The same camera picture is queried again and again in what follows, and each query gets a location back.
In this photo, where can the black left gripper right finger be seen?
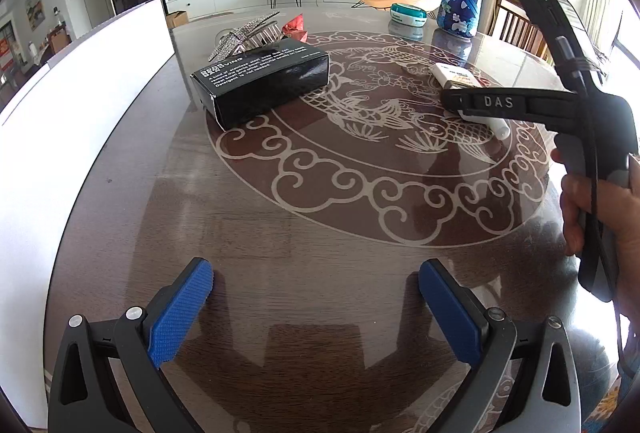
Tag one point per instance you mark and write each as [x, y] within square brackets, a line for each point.
[544, 396]

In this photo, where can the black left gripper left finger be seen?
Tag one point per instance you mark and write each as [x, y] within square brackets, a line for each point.
[84, 393]

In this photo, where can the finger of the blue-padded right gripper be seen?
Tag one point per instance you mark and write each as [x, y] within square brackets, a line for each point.
[551, 108]

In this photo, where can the white tube and box bundle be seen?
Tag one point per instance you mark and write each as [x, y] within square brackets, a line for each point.
[453, 77]

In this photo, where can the rhinestone bow hair clip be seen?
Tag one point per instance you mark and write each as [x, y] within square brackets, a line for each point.
[257, 33]

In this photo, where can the person's right hand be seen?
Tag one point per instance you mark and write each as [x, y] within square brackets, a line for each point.
[618, 209]

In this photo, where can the wooden dining chair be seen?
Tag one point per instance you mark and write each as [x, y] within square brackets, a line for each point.
[510, 24]

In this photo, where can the teal white round container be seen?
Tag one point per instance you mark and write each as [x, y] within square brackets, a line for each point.
[408, 15]

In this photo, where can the red satin pouch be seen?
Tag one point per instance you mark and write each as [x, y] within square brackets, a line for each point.
[295, 29]

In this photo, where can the black text-printed box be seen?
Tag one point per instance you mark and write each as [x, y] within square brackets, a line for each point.
[241, 87]

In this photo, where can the brown cardboard box on floor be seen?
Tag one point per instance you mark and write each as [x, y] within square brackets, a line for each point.
[177, 18]

